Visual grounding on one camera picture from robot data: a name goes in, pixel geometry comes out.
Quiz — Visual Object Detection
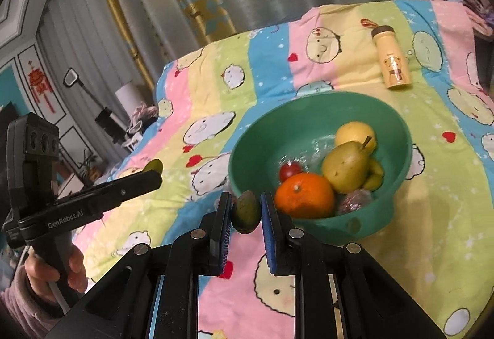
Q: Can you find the red knot wall decoration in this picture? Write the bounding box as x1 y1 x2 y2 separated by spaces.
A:
28 60 55 114

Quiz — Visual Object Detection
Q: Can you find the person's left forearm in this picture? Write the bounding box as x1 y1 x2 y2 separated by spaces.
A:
0 266 68 339

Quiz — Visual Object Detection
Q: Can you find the yellow orange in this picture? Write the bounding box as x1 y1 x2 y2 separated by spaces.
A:
335 122 377 154

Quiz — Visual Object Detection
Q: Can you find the white container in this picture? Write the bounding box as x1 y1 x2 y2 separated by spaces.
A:
115 81 143 114

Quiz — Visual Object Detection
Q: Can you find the potted plant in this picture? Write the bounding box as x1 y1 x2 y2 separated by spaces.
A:
75 152 99 185

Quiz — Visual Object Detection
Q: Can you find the yellow-green pear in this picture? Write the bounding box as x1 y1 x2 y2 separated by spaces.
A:
321 136 377 194

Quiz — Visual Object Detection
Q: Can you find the small red apple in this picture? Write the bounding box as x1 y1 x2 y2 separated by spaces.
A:
279 161 304 182

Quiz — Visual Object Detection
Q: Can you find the yellow bottle with brown cap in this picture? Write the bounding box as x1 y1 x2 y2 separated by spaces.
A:
361 18 412 90

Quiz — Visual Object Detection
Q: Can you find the black pole stand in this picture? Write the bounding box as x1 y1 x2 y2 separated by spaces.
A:
63 68 130 141

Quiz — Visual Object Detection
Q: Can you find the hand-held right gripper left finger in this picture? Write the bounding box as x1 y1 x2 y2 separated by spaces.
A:
44 191 234 339

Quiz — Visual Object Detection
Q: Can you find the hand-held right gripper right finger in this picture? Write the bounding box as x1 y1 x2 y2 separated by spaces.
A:
260 191 444 339

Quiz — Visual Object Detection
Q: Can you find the green plastic basin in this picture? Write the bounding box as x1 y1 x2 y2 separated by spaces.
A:
228 91 413 245

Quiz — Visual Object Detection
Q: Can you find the pile of bags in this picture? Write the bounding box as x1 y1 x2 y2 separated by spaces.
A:
123 102 160 150

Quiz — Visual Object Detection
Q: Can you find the person's left hand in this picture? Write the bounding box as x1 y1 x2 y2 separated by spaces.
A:
24 245 89 295

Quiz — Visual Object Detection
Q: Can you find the orange tangerine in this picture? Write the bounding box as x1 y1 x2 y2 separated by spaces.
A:
275 173 336 219

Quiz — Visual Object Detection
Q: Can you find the striped cartoon printed blanket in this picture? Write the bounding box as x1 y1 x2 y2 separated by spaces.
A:
71 0 494 339

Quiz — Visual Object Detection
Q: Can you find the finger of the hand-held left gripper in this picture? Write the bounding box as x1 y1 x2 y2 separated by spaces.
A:
54 170 163 222

